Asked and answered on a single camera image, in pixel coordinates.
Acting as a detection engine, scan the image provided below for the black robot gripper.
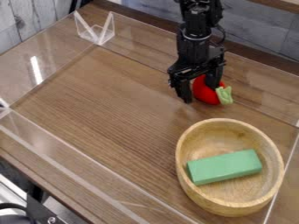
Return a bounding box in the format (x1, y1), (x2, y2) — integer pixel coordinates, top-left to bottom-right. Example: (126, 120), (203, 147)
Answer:
(167, 46), (226, 103)

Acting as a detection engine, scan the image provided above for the red knitted strawberry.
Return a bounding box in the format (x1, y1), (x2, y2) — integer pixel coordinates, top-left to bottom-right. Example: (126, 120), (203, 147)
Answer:
(193, 75), (234, 105)

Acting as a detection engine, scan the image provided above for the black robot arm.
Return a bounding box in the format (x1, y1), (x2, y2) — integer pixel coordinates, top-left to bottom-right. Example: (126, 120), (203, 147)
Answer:
(167, 0), (226, 103)

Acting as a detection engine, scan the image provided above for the green rectangular block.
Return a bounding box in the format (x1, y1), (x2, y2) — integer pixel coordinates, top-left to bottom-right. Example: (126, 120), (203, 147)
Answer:
(186, 149), (263, 186)

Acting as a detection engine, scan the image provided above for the light wooden bowl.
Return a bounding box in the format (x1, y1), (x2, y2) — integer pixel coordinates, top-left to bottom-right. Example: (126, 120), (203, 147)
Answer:
(175, 118), (285, 217)

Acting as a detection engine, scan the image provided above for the black metal stand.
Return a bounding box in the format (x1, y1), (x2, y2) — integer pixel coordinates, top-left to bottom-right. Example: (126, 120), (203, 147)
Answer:
(0, 159), (70, 224)

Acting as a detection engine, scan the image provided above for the black cable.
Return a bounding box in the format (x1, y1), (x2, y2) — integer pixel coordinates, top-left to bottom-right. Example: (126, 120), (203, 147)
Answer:
(211, 23), (230, 47)

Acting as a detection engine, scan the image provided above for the clear acrylic enclosure wall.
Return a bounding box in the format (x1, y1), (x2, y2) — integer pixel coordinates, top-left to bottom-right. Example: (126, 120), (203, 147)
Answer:
(0, 6), (299, 224)

